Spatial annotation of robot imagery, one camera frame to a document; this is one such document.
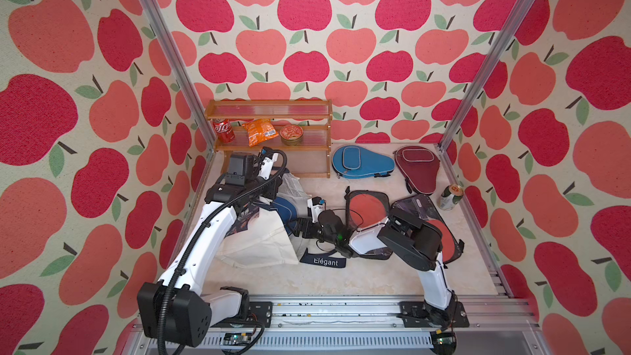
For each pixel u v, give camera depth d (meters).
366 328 0.76
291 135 0.99
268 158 0.68
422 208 0.96
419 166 1.11
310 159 1.10
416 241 0.52
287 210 0.93
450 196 0.91
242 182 0.58
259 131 1.01
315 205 0.85
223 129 0.95
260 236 0.73
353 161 1.09
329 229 0.73
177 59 0.89
